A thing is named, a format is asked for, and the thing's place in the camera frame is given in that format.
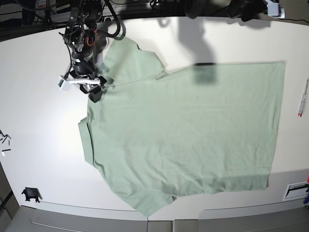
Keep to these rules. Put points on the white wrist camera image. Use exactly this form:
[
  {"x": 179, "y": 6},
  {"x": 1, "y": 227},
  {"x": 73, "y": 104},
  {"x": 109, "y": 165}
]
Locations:
[
  {"x": 63, "y": 84},
  {"x": 274, "y": 9}
]

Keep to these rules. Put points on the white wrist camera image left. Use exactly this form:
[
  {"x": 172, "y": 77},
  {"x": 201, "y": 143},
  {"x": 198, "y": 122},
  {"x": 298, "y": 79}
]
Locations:
[{"x": 63, "y": 84}]

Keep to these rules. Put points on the white power strip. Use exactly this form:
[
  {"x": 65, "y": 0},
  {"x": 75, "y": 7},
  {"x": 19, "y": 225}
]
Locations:
[{"x": 108, "y": 19}]

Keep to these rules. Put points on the black plastic clip part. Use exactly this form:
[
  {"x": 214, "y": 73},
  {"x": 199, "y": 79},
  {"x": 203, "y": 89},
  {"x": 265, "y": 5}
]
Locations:
[{"x": 31, "y": 193}]

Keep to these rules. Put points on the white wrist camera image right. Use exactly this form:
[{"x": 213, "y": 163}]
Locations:
[{"x": 274, "y": 9}]

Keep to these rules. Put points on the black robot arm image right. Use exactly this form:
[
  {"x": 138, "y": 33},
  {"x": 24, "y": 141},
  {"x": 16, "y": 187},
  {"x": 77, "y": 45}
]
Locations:
[{"x": 246, "y": 9}]

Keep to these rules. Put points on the small black hex keys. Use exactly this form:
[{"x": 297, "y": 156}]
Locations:
[{"x": 5, "y": 143}]

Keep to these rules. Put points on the light green T-shirt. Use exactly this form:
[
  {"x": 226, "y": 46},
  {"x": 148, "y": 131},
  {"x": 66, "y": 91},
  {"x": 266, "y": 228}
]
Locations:
[{"x": 156, "y": 136}]

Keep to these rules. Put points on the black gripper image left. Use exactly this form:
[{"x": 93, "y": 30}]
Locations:
[{"x": 92, "y": 84}]

